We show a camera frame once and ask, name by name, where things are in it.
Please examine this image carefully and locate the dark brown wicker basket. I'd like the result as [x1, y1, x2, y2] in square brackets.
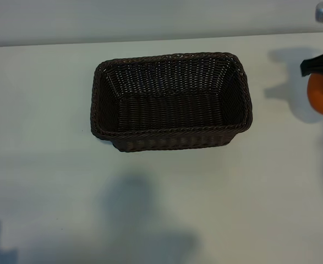
[90, 51, 253, 152]

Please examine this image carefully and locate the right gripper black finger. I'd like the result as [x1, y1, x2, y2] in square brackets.
[300, 48, 323, 77]

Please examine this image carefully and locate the orange fruit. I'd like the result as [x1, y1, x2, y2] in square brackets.
[306, 73, 323, 117]

